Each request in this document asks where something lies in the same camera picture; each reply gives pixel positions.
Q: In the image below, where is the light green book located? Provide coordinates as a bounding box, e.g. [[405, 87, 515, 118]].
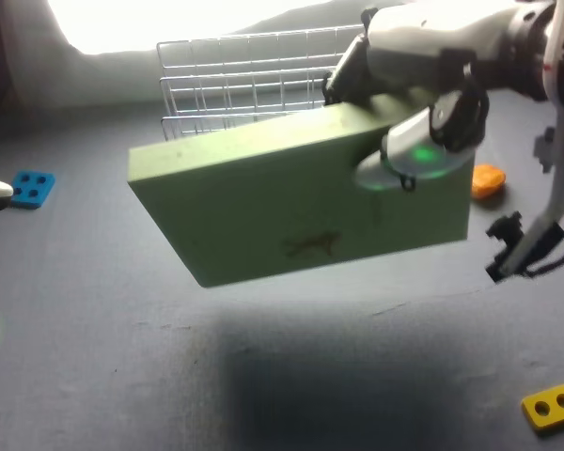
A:
[[127, 101, 476, 288]]

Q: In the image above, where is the yellow two-hole rectangular block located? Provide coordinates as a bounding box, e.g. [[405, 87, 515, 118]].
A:
[[520, 383, 564, 433]]

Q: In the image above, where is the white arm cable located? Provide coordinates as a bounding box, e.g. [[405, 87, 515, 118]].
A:
[[484, 0, 564, 283]]

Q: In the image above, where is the blue square four-hole block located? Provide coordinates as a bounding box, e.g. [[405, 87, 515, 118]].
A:
[[9, 171, 56, 210]]

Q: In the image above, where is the silver wire rack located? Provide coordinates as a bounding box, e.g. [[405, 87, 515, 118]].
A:
[[155, 23, 366, 142]]

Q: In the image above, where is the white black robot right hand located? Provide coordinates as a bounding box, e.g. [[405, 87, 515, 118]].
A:
[[322, 0, 516, 194]]

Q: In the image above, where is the grey table cloth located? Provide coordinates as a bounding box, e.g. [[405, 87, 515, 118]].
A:
[[0, 4, 564, 451]]

